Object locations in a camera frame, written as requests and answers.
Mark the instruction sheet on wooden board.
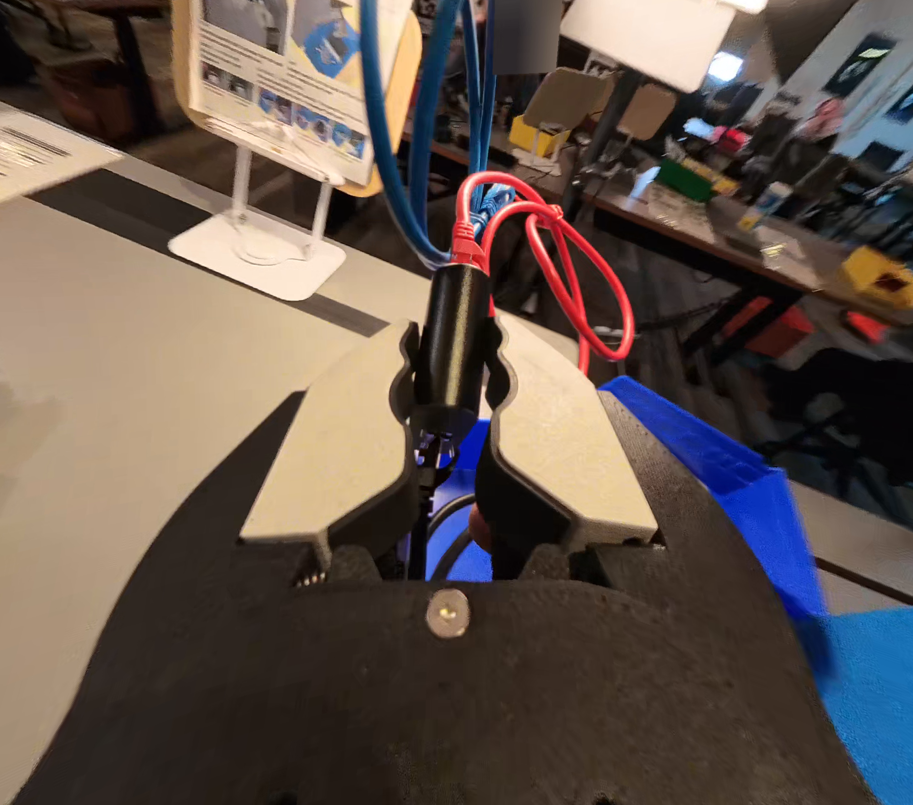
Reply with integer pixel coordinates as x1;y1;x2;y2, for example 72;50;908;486
170;0;424;199

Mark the white bottle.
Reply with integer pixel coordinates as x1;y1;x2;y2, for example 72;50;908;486
742;181;793;235

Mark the red crate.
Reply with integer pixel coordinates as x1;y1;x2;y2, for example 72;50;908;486
742;306;817;358

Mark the white lamp panel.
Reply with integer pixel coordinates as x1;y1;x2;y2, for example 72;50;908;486
562;0;739;95

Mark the green plastic bin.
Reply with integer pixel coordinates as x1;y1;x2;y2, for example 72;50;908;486
659;155;724;202

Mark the large blue plastic bin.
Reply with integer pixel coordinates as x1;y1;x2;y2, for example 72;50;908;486
426;375;913;805

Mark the white display stand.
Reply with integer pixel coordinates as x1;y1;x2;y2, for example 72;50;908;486
170;143;349;299

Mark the grey metal pole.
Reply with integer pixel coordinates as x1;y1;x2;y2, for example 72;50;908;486
589;71;645;198

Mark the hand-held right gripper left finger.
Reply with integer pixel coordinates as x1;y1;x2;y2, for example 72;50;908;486
240;317;424;572

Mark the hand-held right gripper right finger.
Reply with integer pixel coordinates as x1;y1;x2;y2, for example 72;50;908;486
475;312;660;553

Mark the black ethernet coupler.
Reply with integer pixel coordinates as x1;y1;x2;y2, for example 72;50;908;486
413;261;496;471

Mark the white printed paper sheet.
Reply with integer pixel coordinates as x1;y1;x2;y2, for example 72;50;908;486
0;102;126;202

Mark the red ethernet cable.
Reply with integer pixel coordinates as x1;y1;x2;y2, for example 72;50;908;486
453;172;636;382

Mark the wooden workbench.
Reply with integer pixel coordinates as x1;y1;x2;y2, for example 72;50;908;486
580;160;913;327

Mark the blue ethernet cable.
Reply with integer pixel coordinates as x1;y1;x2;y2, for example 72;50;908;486
358;0;513;273

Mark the small yellow plastic bin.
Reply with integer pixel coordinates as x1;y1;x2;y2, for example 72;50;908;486
842;245;913;308
507;117;572;160

